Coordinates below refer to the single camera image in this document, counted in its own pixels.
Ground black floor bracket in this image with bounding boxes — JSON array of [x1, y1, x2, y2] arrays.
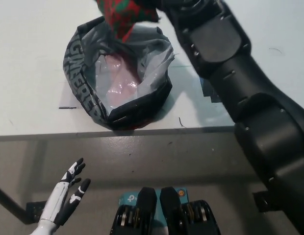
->
[[252, 190, 273, 212], [26, 201, 47, 225]]

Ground white and black left hand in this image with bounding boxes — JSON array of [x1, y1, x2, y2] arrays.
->
[[31, 158, 92, 235]]

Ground robot left black ribbed block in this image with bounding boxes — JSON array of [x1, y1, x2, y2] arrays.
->
[[109, 187, 157, 235]]

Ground black plastic bag grey lettering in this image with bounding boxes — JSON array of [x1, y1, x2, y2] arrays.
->
[[63, 18, 178, 132]]

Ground black table leg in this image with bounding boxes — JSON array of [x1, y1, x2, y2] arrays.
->
[[0, 185, 30, 225]]

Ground red green coffee bean bag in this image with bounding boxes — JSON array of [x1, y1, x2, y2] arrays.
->
[[97, 0, 160, 44]]

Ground black tape patch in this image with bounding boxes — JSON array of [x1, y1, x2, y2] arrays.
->
[[200, 78, 228, 103]]

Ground robot right black ribbed block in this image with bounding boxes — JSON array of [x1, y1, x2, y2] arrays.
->
[[158, 187, 220, 235]]

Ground robot black ribbed block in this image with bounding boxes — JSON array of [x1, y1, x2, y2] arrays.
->
[[109, 187, 157, 235], [158, 187, 220, 235]]

